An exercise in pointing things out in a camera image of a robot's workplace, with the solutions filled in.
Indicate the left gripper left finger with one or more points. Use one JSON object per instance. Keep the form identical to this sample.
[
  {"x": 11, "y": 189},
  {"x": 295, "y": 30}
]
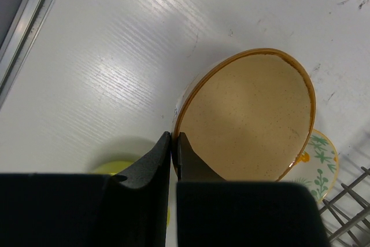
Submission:
[{"x": 125, "y": 209}]

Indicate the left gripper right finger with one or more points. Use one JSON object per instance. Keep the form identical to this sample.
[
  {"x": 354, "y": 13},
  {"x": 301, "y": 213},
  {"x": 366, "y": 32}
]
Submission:
[{"x": 214, "y": 212}]

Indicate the tan ceramic bowl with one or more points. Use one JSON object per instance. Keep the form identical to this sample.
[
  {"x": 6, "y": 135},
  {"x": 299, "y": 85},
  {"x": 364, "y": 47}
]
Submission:
[{"x": 249, "y": 117}]

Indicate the white green leaf bowl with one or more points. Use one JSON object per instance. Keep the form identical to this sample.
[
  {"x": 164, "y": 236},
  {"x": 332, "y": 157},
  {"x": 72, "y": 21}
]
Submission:
[{"x": 317, "y": 167}]

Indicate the lime green plastic bowl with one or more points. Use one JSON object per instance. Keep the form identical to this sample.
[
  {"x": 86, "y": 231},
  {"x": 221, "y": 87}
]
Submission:
[{"x": 112, "y": 168}]

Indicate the grey wire dish rack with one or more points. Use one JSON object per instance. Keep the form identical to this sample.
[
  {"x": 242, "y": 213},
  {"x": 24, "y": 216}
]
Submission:
[{"x": 346, "y": 215}]

